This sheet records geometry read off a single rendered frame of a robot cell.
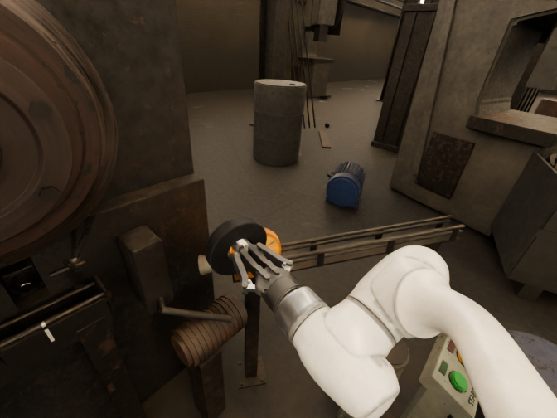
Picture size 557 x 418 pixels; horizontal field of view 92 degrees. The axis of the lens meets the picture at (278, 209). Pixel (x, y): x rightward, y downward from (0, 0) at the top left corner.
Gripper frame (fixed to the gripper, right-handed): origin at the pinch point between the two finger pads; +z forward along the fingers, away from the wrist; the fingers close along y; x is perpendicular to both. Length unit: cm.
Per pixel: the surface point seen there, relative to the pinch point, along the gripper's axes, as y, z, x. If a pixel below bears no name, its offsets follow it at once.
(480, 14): 227, 59, 65
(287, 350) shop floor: 30, 3, -84
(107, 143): -19.6, 16.4, 21.3
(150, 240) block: -15.8, 16.7, -5.2
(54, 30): -22.6, 16.8, 39.2
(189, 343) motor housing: -14.1, 1.1, -32.2
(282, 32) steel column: 260, 327, 38
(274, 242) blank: 15.3, 4.1, -10.3
